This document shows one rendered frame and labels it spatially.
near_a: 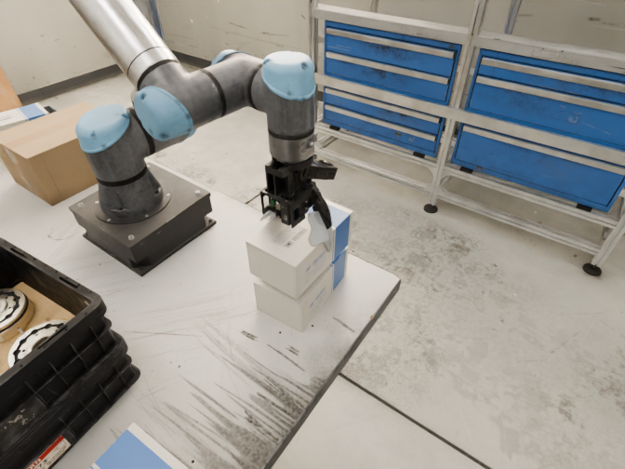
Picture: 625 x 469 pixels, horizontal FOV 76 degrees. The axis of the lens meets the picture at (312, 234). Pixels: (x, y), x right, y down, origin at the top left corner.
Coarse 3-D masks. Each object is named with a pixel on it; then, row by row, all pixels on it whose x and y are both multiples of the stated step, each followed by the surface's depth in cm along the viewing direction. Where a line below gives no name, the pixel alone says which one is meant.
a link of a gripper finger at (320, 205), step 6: (318, 192) 72; (318, 198) 72; (318, 204) 72; (324, 204) 72; (318, 210) 73; (324, 210) 72; (324, 216) 73; (330, 216) 74; (324, 222) 74; (330, 222) 74
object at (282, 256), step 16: (336, 208) 84; (272, 224) 80; (304, 224) 80; (336, 224) 80; (256, 240) 76; (272, 240) 76; (288, 240) 76; (304, 240) 76; (336, 240) 82; (256, 256) 77; (272, 256) 74; (288, 256) 73; (304, 256) 73; (320, 256) 78; (336, 256) 85; (256, 272) 80; (272, 272) 77; (288, 272) 73; (304, 272) 75; (320, 272) 81; (288, 288) 76; (304, 288) 78
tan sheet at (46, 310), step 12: (24, 288) 76; (36, 300) 74; (48, 300) 74; (36, 312) 72; (48, 312) 72; (60, 312) 72; (36, 324) 70; (0, 348) 66; (0, 360) 65; (0, 372) 63
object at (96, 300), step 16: (0, 240) 72; (16, 256) 69; (32, 256) 69; (48, 272) 66; (80, 288) 63; (96, 304) 61; (80, 320) 59; (96, 320) 61; (64, 336) 57; (32, 352) 55; (48, 352) 56; (16, 368) 53; (32, 368) 54; (0, 384) 51; (16, 384) 53; (0, 400) 52
